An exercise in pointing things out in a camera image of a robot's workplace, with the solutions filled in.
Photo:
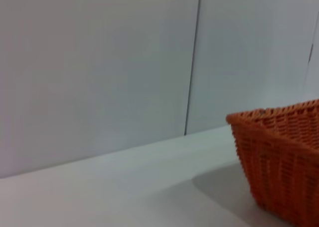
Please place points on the orange woven plastic basket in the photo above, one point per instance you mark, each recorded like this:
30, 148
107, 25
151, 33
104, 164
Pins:
281, 162

